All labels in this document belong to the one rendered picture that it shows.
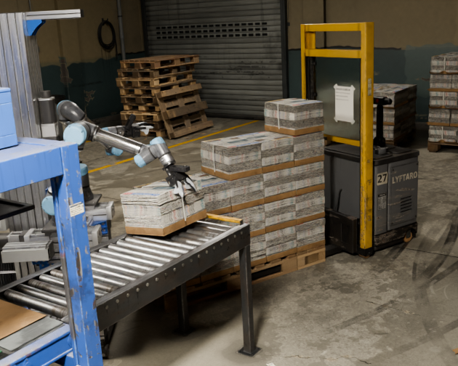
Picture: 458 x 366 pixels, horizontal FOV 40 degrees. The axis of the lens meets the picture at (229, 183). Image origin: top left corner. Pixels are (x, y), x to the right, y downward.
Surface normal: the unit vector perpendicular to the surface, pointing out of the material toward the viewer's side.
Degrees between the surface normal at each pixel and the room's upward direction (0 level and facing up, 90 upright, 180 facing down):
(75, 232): 90
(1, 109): 90
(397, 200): 90
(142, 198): 90
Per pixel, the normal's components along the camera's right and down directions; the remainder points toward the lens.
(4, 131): 0.82, 0.11
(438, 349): -0.05, -0.96
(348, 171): -0.84, 0.18
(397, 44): -0.57, 0.24
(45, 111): 0.02, 0.26
